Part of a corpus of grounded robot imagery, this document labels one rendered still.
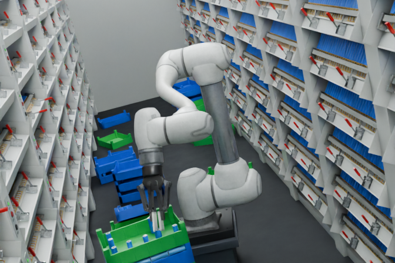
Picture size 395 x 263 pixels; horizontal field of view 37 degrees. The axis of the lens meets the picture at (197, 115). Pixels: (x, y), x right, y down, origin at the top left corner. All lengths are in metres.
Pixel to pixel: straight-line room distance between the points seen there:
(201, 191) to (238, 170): 0.20
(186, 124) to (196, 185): 0.67
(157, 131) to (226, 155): 0.62
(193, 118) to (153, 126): 0.15
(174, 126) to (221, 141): 0.58
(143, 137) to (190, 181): 0.64
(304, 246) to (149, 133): 1.16
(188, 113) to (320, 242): 1.15
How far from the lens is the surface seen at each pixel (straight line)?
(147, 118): 2.17
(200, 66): 2.59
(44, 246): 2.34
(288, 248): 3.01
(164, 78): 2.51
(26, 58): 3.11
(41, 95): 3.13
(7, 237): 1.84
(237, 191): 2.71
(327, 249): 2.95
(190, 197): 2.76
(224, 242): 2.75
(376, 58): 1.88
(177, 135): 2.14
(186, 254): 2.21
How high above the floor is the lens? 1.46
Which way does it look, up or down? 15 degrees down
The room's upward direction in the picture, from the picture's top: 14 degrees counter-clockwise
